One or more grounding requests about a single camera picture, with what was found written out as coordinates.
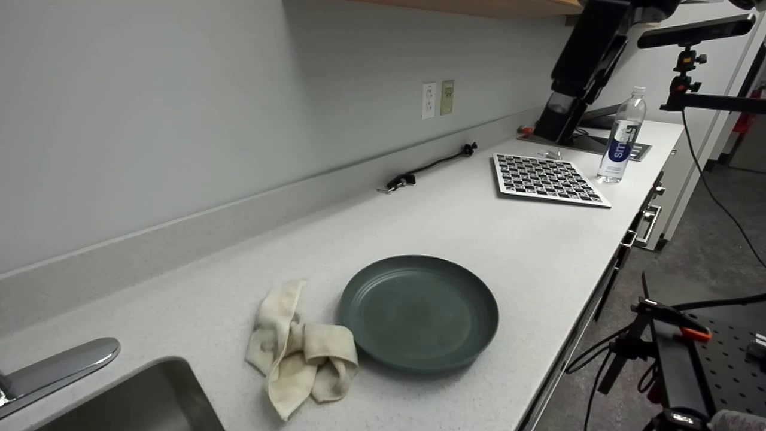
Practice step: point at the cream cloth towel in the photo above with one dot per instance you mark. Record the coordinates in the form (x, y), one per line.
(299, 359)

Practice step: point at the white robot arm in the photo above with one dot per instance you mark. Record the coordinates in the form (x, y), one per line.
(589, 57)

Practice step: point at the dark green round plate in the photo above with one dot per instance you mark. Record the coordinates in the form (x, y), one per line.
(420, 313)

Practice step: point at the black rod tool on counter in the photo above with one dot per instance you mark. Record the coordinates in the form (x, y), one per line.
(411, 176)

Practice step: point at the checkerboard calibration board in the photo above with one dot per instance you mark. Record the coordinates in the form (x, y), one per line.
(545, 181)

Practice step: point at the clear plastic water bottle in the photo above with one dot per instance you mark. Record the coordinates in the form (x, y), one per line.
(624, 136)

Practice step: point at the stainless steel sink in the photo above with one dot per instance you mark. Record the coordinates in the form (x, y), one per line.
(163, 395)

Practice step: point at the black perforated breadboard table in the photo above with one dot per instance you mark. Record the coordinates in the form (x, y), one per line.
(729, 375)

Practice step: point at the grey metal faucet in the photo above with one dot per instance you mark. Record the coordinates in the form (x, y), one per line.
(52, 375)

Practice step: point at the white wall outlet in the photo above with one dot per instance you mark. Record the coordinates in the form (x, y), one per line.
(436, 99)

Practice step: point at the cabinet drawer handle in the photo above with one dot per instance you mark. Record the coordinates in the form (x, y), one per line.
(642, 225)

